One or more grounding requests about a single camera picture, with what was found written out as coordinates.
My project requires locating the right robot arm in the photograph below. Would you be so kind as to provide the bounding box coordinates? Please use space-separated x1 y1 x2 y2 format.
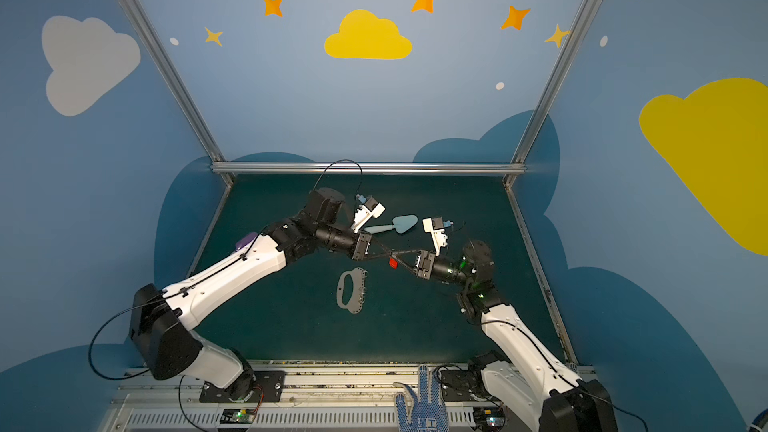
411 241 618 431

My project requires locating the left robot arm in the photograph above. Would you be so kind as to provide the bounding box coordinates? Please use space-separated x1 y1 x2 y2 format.
129 188 385 402

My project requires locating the light blue toy shovel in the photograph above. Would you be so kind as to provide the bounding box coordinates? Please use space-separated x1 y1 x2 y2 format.
363 215 419 234

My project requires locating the blue dotted glove left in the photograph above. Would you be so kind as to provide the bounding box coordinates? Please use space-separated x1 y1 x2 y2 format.
393 364 449 432

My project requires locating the right circuit board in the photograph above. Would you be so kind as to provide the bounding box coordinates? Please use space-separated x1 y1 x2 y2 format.
472 407 507 432

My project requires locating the circuit board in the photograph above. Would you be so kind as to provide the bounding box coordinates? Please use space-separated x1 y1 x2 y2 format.
472 407 507 432
219 409 256 426

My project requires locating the left circuit board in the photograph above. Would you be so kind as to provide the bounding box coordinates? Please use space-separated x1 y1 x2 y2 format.
219 409 256 426

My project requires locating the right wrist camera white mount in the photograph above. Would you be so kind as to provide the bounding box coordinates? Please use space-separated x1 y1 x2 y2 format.
422 217 453 256

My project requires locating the aluminium frame rear bar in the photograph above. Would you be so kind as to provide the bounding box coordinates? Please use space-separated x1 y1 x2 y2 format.
211 161 526 176

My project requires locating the purple toy shovel pink handle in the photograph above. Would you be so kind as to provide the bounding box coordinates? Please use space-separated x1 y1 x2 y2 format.
235 232 259 252

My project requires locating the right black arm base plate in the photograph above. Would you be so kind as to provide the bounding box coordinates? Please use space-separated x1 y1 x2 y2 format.
435 367 494 402

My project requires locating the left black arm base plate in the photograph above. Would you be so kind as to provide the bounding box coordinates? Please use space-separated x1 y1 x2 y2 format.
199 370 286 404

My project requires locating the aluminium frame right post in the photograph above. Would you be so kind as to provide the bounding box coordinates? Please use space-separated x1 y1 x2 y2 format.
503 0 604 191

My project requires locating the aluminium frame post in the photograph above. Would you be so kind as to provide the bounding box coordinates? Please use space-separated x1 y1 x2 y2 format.
117 0 226 164
503 0 604 191

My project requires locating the aluminium frame left post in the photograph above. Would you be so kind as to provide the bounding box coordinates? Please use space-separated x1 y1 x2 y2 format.
117 0 226 164

